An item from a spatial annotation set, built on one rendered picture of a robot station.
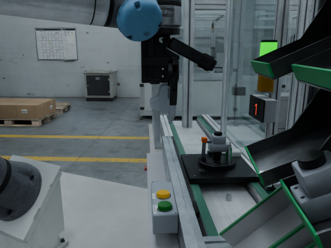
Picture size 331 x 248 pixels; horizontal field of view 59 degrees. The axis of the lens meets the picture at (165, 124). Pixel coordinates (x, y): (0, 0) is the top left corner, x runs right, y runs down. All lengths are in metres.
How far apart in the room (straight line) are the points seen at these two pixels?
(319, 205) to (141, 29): 0.36
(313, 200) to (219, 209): 0.59
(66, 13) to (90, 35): 8.59
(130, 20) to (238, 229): 0.45
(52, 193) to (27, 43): 9.05
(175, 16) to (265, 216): 0.44
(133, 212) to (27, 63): 8.96
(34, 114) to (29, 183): 5.18
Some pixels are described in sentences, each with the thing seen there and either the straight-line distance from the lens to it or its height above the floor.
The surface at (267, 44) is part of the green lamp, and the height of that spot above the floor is 1.40.
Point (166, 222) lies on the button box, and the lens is 0.84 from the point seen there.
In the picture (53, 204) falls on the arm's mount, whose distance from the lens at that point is 0.85.
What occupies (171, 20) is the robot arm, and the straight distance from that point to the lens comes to 0.64.
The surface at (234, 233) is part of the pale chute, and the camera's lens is 0.66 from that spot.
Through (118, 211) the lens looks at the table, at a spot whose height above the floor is 0.86.
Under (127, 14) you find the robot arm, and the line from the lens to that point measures 0.48.
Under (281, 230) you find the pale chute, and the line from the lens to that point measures 0.61.
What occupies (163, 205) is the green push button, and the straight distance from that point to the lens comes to 0.84.
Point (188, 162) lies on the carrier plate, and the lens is 1.14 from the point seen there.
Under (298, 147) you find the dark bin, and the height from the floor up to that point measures 1.22.
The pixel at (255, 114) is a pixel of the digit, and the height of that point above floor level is 1.19.
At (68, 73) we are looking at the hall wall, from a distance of 9.33.
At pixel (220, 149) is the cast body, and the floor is 1.04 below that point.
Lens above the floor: 1.39
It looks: 14 degrees down
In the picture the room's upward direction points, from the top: straight up
